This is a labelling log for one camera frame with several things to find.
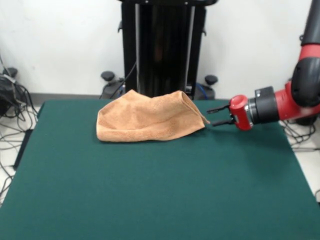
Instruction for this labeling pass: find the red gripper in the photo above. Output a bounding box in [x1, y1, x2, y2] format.
[206, 94, 254, 132]

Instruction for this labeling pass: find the tan terry towel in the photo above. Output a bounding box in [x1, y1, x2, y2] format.
[96, 89, 211, 143]

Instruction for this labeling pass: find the dark grey stand base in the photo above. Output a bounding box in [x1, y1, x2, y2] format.
[0, 67, 28, 118]
[279, 117, 317, 127]

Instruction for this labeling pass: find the dark green table cloth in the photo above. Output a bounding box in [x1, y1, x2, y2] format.
[0, 99, 320, 240]

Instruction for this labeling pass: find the short blue cable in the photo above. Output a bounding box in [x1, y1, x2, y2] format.
[195, 83, 208, 100]

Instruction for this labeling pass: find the black cable bundle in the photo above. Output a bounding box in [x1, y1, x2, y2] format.
[0, 82, 38, 201]
[274, 119, 320, 152]

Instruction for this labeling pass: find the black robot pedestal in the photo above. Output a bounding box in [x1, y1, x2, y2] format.
[99, 0, 218, 101]

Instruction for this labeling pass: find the black pedestal cable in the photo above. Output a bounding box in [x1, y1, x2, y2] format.
[113, 62, 138, 100]

